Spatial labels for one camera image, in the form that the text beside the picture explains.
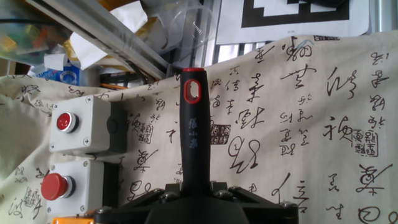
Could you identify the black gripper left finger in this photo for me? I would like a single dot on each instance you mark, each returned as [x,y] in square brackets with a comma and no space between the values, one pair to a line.
[130,208]

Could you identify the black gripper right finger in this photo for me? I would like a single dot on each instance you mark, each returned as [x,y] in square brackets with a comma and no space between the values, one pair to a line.
[264,208]

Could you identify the grey box red mushroom button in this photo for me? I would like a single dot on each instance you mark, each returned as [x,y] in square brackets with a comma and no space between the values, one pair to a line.
[87,186]

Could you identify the orange emergency stop box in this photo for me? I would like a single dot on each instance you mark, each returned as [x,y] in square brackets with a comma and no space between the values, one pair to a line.
[71,221]

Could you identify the beige calligraphy print tablecloth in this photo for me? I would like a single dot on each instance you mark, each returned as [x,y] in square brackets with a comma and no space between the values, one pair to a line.
[280,124]

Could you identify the grey box flat red button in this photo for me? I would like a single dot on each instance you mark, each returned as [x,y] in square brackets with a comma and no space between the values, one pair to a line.
[90,124]

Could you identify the orange rod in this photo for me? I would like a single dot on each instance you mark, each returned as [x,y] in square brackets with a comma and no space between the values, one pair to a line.
[113,86]

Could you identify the blue white package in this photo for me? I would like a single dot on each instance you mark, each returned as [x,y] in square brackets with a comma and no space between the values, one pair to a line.
[62,76]

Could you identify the crumpled white paper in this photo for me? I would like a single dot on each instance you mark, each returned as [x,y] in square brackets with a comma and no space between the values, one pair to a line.
[90,53]

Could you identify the yellow package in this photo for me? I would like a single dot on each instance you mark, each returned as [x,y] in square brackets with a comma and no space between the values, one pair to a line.
[70,51]

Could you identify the white sheet with black marker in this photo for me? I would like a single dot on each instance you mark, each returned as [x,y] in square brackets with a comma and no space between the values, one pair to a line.
[295,31]

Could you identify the clear plastic cup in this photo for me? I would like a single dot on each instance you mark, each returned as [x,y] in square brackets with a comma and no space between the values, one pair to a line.
[189,37]

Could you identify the clear box of coloured blocks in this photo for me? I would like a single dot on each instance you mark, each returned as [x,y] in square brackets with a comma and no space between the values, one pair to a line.
[28,37]

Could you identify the aluminium frame bar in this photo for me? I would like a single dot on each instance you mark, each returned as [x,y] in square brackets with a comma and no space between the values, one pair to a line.
[102,34]

